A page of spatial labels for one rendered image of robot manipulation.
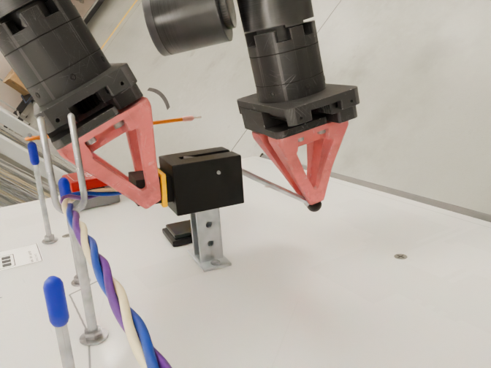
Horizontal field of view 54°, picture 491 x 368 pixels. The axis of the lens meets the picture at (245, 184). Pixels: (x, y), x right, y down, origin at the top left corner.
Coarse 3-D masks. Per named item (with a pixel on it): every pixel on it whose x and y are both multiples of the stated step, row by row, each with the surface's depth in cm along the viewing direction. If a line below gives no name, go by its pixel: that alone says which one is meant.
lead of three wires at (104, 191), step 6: (78, 192) 34; (90, 192) 35; (96, 192) 35; (102, 192) 36; (108, 192) 36; (114, 192) 36; (66, 198) 29; (72, 198) 32; (78, 198) 33; (90, 198) 35
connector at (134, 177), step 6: (132, 174) 37; (138, 174) 37; (168, 174) 37; (132, 180) 37; (138, 180) 36; (144, 180) 36; (168, 180) 36; (138, 186) 36; (144, 186) 36; (168, 186) 37; (168, 192) 37; (168, 198) 37; (138, 204) 36
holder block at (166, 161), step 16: (160, 160) 39; (176, 160) 37; (192, 160) 37; (208, 160) 37; (224, 160) 37; (240, 160) 38; (176, 176) 36; (192, 176) 36; (208, 176) 37; (224, 176) 38; (240, 176) 38; (176, 192) 36; (192, 192) 37; (208, 192) 37; (224, 192) 38; (240, 192) 38; (176, 208) 37; (192, 208) 37; (208, 208) 38
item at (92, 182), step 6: (72, 174) 59; (84, 174) 59; (72, 180) 56; (90, 180) 56; (96, 180) 57; (72, 186) 55; (78, 186) 56; (90, 186) 56; (96, 186) 57; (102, 186) 57
